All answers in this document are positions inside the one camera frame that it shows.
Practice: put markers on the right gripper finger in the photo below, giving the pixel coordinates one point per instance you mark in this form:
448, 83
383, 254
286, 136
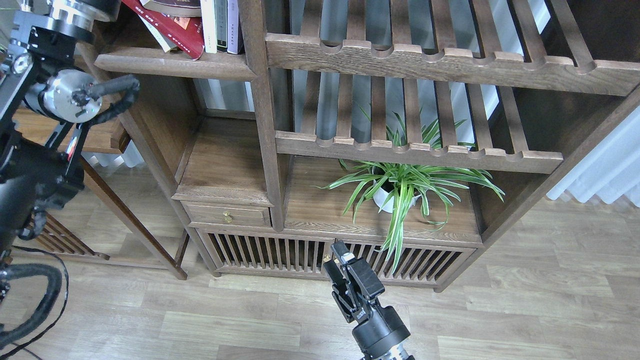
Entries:
333, 271
343, 255

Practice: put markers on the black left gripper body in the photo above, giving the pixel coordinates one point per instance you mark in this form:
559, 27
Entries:
83, 13

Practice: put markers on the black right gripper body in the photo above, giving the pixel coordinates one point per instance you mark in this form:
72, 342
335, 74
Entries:
380, 331

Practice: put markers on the yellow green book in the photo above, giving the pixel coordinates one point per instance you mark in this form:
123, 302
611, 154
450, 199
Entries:
165, 43

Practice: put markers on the dark maroon large book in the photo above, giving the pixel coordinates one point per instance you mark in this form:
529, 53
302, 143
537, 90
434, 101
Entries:
178, 8

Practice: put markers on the red paperback book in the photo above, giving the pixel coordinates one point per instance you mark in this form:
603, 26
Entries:
186, 33

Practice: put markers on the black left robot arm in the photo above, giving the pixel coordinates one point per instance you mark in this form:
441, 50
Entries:
48, 106

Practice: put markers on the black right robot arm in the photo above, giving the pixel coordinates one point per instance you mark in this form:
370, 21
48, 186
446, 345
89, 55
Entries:
390, 357

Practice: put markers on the green spider plant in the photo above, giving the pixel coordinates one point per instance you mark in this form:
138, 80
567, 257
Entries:
404, 185

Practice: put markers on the brass drawer knob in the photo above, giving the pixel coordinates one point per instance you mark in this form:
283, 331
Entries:
228, 218

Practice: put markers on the wooden side table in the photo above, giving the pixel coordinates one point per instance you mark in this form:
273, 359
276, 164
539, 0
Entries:
120, 218

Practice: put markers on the white upright book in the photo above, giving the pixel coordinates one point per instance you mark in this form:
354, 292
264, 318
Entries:
209, 25

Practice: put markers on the dark grey upright book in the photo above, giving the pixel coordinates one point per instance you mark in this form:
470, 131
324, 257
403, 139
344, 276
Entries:
221, 24

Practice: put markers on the wooden bookshelf unit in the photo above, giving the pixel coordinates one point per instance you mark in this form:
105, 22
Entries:
521, 89

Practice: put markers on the lilac upright book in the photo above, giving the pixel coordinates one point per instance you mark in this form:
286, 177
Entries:
234, 39

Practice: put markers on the white curtain right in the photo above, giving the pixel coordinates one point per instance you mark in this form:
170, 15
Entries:
610, 171

